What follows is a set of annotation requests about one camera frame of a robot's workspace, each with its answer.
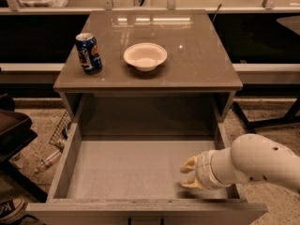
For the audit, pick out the clear plastic bottle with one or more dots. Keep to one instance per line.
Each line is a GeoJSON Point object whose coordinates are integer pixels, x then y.
{"type": "Point", "coordinates": [47, 162]}

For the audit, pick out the wire mesh basket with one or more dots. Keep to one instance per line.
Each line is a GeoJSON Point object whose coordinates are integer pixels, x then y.
{"type": "Point", "coordinates": [60, 135]}

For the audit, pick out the grey drawer cabinet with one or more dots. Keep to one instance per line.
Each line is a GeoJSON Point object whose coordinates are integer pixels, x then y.
{"type": "Point", "coordinates": [164, 73]}

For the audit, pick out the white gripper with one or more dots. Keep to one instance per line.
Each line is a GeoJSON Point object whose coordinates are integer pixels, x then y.
{"type": "Point", "coordinates": [204, 170]}

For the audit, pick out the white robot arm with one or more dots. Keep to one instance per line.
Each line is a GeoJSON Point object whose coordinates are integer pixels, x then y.
{"type": "Point", "coordinates": [252, 158]}

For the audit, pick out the white paper bowl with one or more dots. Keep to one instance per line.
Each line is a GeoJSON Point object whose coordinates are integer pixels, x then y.
{"type": "Point", "coordinates": [145, 56]}

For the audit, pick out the grey top drawer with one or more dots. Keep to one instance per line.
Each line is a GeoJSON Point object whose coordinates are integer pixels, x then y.
{"type": "Point", "coordinates": [121, 166]}

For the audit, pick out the black sneaker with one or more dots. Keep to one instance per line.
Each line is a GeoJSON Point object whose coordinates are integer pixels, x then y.
{"type": "Point", "coordinates": [11, 209]}

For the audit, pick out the blue pepsi can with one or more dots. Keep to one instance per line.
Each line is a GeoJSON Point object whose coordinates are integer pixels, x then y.
{"type": "Point", "coordinates": [89, 57]}

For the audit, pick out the black stand base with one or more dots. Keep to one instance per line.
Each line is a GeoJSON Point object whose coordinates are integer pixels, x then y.
{"type": "Point", "coordinates": [290, 117]}

